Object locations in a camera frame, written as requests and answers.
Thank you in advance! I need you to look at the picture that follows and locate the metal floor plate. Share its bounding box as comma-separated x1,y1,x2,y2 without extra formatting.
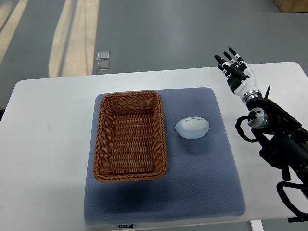
97,61,110,70
97,51,110,60

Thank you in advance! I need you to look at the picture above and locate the lower metal floor plate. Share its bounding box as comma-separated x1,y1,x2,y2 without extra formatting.
97,61,110,70

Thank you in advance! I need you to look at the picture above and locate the brown wicker basket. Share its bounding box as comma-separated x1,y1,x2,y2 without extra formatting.
93,91,168,183

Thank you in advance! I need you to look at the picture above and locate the upper metal floor plate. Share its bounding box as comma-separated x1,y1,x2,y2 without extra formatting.
97,51,110,60

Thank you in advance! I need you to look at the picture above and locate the blue fabric mat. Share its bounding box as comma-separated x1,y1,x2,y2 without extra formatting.
84,88,246,225

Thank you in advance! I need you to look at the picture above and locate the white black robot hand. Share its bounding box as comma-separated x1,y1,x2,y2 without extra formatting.
214,48,262,104

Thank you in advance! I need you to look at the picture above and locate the black cable loop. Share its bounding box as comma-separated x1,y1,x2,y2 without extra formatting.
235,115,259,143

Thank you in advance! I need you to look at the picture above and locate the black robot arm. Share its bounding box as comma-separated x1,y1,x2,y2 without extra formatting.
235,90,308,223

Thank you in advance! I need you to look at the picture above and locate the cardboard box corner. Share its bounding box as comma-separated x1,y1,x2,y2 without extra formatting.
274,0,308,13

